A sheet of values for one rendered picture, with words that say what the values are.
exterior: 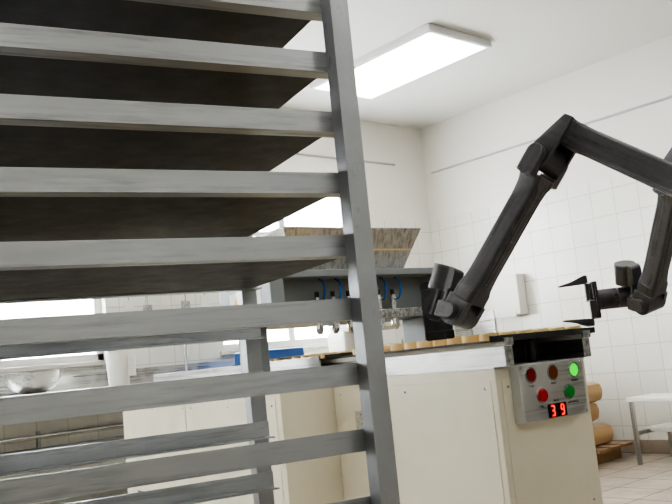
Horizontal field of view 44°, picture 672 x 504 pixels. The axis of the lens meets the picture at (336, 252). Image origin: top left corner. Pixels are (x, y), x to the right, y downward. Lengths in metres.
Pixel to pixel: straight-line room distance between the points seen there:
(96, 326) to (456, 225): 6.73
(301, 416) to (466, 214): 5.24
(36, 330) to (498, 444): 1.32
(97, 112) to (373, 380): 0.50
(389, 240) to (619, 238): 4.03
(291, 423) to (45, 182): 1.58
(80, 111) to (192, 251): 0.22
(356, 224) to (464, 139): 6.54
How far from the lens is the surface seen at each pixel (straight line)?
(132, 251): 1.07
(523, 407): 2.08
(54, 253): 1.05
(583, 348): 2.26
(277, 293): 2.51
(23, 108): 1.09
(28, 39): 1.12
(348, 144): 1.18
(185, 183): 1.10
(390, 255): 2.86
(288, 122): 1.18
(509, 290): 7.13
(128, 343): 1.48
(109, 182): 1.08
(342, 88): 1.20
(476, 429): 2.13
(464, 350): 2.14
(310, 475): 2.55
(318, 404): 2.56
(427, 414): 2.25
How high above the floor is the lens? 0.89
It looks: 7 degrees up
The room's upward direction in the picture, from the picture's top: 6 degrees counter-clockwise
